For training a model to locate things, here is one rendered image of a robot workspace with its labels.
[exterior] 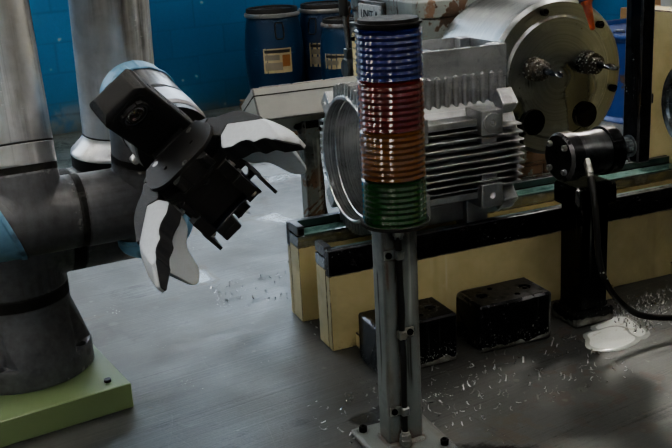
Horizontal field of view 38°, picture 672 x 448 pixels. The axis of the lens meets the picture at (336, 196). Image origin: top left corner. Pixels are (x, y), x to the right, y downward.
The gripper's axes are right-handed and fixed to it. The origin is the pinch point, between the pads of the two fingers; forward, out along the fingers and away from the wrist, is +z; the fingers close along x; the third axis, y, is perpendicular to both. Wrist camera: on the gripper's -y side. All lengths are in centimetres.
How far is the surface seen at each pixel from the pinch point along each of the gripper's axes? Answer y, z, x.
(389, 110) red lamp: 9.5, -8.5, -15.3
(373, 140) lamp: 10.9, -9.1, -12.5
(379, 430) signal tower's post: 35.1, -8.0, 7.0
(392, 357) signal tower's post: 27.7, -6.1, 0.4
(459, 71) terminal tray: 30, -35, -28
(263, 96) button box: 26, -59, -10
